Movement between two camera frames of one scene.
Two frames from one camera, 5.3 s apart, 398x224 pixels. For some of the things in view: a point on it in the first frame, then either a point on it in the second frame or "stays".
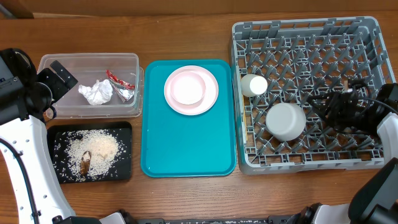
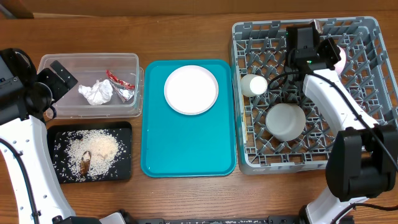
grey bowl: [285, 121] stays
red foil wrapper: [124, 91] stays
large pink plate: [191, 90] stays
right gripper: [333, 117] → [324, 44]
